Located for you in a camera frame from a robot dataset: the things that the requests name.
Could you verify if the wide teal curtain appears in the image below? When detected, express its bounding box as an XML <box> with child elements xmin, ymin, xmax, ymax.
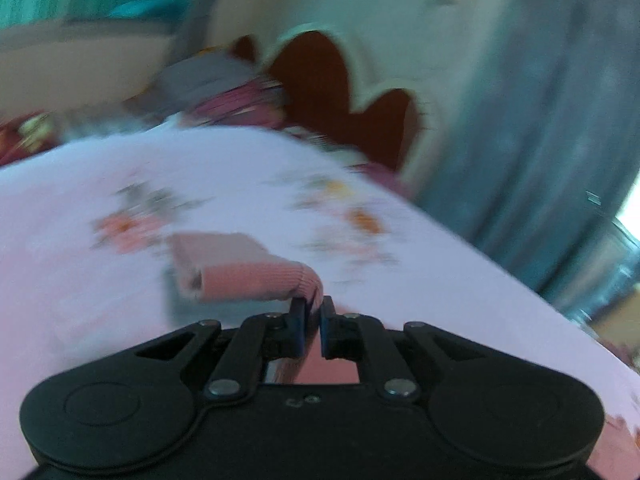
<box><xmin>415</xmin><ymin>0</ymin><xmax>640</xmax><ymax>306</ymax></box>

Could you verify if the maroon patterned pillow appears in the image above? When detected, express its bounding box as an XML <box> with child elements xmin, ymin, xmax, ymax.
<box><xmin>185</xmin><ymin>80</ymin><xmax>291</xmax><ymax>131</ymax></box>

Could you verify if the grey cloth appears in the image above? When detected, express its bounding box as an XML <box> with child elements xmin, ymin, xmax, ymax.
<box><xmin>157</xmin><ymin>55</ymin><xmax>258</xmax><ymax>106</ymax></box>

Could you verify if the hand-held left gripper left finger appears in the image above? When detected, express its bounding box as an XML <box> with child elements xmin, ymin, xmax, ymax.
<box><xmin>135</xmin><ymin>299</ymin><xmax>307</xmax><ymax>403</ymax></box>

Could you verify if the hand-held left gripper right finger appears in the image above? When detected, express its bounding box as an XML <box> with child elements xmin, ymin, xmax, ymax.
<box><xmin>320</xmin><ymin>295</ymin><xmax>487</xmax><ymax>404</ymax></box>

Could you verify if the pink knit garment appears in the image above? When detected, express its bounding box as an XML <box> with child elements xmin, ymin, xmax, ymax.
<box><xmin>167</xmin><ymin>232</ymin><xmax>361</xmax><ymax>385</ymax></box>

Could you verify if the cream and red headboard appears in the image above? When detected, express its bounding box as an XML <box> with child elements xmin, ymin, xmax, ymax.
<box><xmin>205</xmin><ymin>0</ymin><xmax>516</xmax><ymax>186</ymax></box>

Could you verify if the floral white bed sheet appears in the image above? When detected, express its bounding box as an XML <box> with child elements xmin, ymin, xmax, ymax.
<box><xmin>0</xmin><ymin>125</ymin><xmax>640</xmax><ymax>480</ymax></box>

